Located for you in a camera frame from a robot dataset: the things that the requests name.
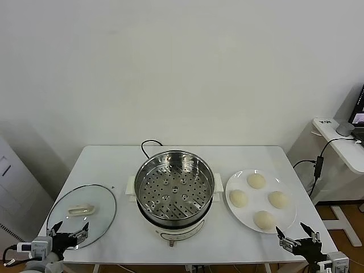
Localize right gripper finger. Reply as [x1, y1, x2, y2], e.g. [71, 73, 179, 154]
[300, 222, 321, 243]
[275, 226, 298, 251]

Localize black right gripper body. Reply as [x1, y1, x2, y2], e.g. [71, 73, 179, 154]
[294, 238, 324, 262]

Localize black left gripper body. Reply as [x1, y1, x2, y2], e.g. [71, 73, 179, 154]
[52, 232, 78, 258]

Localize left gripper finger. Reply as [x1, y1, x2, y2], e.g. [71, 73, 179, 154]
[69, 222, 89, 242]
[47, 221, 63, 236]

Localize white steamed baozi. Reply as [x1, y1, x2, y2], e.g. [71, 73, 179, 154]
[254, 210, 277, 230]
[268, 191, 290, 210]
[229, 189, 248, 208]
[246, 173, 266, 189]

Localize round glass pot lid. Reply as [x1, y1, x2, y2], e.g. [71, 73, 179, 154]
[46, 184, 118, 250]

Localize stainless steel steamer basket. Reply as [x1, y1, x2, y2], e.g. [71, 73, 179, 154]
[134, 150, 216, 222]

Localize white round plate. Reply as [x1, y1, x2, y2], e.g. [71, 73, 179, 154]
[225, 169, 298, 234]

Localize white side desk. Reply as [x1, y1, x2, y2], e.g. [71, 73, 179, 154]
[312, 117, 364, 247]

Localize white electric cooker base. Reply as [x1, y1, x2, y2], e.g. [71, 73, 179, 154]
[125, 173, 223, 247]

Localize grey cylinder speaker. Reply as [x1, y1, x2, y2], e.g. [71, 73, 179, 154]
[336, 119, 355, 137]

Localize open laptop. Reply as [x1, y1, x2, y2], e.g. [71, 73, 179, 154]
[349, 84, 364, 140]

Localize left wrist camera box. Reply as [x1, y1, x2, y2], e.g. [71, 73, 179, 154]
[16, 237, 53, 258]

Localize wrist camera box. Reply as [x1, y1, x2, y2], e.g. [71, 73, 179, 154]
[16, 237, 53, 258]
[317, 251, 350, 273]

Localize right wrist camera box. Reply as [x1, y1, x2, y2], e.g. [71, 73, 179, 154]
[317, 251, 350, 273]

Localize black cable with adapter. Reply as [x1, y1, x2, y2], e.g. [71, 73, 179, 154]
[292, 138, 361, 200]

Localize black cooker power cord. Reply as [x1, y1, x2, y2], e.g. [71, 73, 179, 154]
[141, 139, 163, 159]

